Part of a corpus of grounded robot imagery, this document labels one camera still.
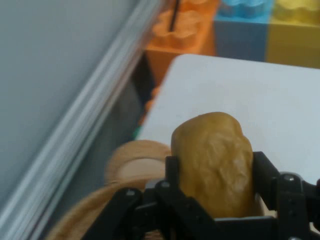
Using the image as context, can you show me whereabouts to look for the brown potato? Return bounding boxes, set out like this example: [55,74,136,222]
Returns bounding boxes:
[170,112,256,219]

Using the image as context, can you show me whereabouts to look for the large yellow toy block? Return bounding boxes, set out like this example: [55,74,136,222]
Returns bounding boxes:
[265,0,320,69]

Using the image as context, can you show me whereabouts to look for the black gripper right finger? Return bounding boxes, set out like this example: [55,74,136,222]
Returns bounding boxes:
[252,150,320,240]

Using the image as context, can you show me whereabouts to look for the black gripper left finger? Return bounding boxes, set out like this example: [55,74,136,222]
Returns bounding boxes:
[87,154,216,240]

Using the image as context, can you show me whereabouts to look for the aluminium wall rail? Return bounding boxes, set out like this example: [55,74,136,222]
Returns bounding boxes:
[0,0,176,240]

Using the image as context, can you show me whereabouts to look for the blue giant toy block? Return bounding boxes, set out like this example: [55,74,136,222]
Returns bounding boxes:
[213,20,270,63]

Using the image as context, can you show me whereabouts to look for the woven wicker basket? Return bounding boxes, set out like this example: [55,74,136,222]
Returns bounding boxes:
[46,139,174,240]

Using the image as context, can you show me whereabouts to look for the large blue toy block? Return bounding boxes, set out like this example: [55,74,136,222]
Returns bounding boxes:
[214,0,276,26]

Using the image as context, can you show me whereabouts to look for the large orange toy block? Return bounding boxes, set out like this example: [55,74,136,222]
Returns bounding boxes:
[138,0,219,127]

